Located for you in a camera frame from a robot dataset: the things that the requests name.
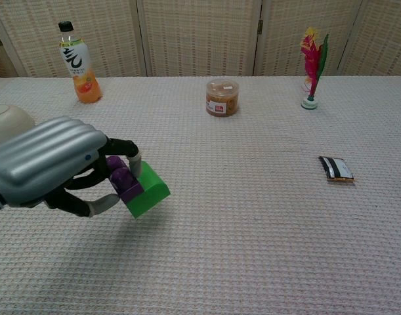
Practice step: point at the colourful feather shuttlecock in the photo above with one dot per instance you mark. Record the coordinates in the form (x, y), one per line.
(313, 59)

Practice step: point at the round clear snack jar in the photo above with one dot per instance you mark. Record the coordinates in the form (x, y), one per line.
(221, 98)

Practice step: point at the purple toy block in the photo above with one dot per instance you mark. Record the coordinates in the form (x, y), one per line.
(124, 180)

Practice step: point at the orange juice bottle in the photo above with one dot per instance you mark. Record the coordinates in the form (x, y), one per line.
(80, 65)

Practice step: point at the cream ceramic bowl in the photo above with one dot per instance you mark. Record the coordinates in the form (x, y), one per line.
(8, 123)

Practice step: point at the white woven tablecloth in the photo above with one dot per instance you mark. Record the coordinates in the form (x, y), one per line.
(239, 229)

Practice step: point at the green toy block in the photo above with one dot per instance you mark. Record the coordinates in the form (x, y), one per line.
(151, 193)

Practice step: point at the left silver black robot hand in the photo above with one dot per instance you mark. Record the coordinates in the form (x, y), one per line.
(46, 154)

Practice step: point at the woven folding screen panel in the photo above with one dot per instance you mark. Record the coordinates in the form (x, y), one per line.
(115, 39)
(279, 39)
(384, 39)
(0, 65)
(200, 39)

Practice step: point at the black orange snack packet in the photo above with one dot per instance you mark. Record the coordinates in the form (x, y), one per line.
(338, 169)

